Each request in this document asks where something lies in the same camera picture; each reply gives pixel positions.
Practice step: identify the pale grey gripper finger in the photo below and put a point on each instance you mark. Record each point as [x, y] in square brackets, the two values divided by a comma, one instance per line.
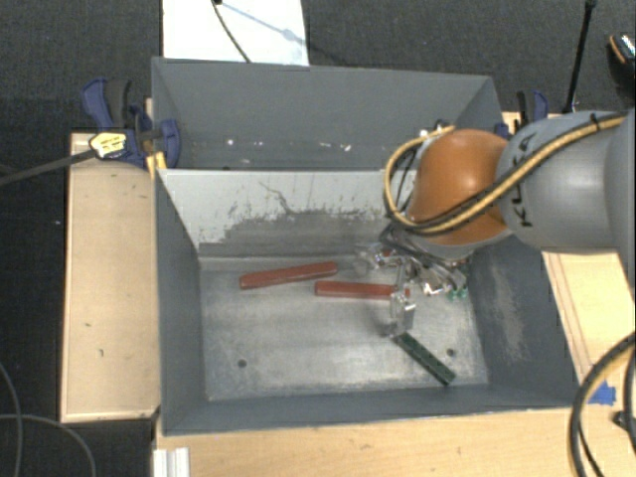
[409, 319]
[396, 312]

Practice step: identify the dark green flat block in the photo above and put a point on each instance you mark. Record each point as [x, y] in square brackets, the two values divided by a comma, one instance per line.
[427, 360]

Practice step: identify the red-brown flat block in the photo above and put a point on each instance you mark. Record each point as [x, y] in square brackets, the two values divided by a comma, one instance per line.
[288, 274]
[353, 289]

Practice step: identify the grey metal bin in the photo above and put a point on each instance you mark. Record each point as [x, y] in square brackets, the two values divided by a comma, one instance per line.
[308, 336]

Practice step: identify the pale wood board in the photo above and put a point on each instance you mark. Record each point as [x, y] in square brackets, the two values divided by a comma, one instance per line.
[111, 276]

